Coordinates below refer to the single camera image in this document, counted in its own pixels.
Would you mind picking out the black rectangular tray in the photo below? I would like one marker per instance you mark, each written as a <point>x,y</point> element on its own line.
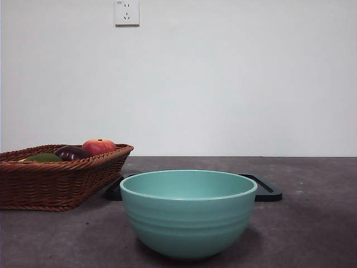
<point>267,194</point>

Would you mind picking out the red apple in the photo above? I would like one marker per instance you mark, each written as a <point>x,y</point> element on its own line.
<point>99,146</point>

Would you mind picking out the teal ribbed bowl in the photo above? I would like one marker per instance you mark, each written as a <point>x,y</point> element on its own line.
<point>189,223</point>

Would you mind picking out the white wall socket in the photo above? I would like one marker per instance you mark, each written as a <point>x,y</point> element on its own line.
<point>127,14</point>

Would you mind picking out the brown wicker basket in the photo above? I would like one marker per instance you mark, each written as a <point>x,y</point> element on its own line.
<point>55,184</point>

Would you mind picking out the dark purple eggplant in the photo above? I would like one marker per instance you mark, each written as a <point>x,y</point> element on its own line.
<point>71,153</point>

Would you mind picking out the green avocado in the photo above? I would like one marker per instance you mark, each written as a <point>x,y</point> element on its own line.
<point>43,158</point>

